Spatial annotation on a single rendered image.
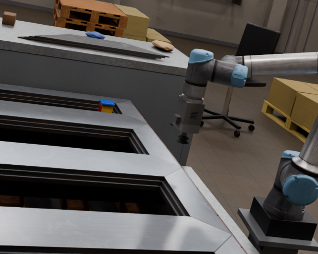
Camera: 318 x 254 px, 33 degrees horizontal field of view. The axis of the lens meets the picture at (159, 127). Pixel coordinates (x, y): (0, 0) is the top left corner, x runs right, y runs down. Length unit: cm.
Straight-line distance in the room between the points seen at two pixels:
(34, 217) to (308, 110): 478
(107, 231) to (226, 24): 1080
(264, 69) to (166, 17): 989
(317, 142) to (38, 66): 131
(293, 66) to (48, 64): 115
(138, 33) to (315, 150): 606
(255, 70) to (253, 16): 1035
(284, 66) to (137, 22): 590
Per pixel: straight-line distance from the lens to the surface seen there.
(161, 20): 1168
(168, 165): 187
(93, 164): 175
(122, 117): 229
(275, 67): 185
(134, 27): 766
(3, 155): 171
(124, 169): 176
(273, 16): 1208
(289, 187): 181
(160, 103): 266
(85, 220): 140
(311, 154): 180
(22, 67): 249
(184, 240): 141
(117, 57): 255
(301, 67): 186
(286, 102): 631
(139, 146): 203
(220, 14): 1196
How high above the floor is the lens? 153
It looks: 17 degrees down
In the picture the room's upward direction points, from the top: 13 degrees clockwise
